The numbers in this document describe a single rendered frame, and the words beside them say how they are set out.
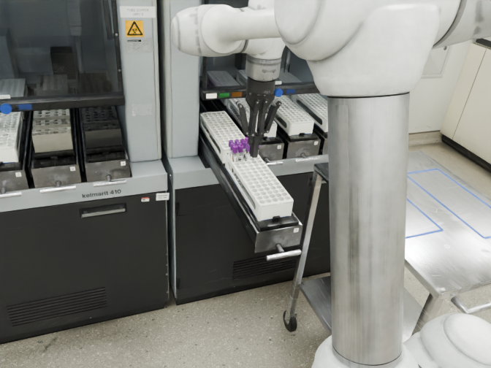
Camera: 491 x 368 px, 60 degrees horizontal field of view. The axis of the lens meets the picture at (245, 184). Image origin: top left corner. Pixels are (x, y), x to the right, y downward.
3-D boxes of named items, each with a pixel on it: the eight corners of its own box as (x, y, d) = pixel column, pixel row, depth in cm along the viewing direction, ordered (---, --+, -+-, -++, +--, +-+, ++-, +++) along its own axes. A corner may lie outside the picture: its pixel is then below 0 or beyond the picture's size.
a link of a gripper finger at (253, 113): (260, 100, 114) (256, 100, 114) (255, 137, 120) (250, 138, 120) (255, 94, 117) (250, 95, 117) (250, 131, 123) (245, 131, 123)
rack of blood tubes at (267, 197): (223, 169, 138) (225, 152, 135) (253, 166, 142) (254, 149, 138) (258, 225, 115) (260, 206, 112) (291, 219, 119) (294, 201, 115)
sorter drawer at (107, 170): (78, 101, 191) (75, 82, 186) (110, 100, 196) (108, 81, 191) (87, 190, 135) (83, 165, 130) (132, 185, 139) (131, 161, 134)
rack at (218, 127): (199, 127, 163) (199, 112, 160) (223, 125, 166) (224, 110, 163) (222, 166, 140) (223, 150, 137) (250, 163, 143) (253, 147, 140)
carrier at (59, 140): (73, 146, 140) (71, 129, 137) (74, 149, 138) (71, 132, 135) (34, 150, 136) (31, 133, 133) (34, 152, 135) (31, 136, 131)
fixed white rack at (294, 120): (259, 107, 184) (261, 93, 181) (280, 106, 187) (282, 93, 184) (288, 139, 161) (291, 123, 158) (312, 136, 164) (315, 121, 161)
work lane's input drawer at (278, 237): (191, 139, 169) (191, 118, 164) (225, 136, 173) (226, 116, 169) (259, 264, 112) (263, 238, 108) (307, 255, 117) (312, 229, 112)
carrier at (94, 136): (121, 142, 145) (120, 125, 142) (122, 144, 143) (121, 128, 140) (85, 145, 141) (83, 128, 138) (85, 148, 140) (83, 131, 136)
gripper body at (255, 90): (251, 82, 109) (248, 115, 114) (282, 80, 111) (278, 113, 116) (242, 72, 114) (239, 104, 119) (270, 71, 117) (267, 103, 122)
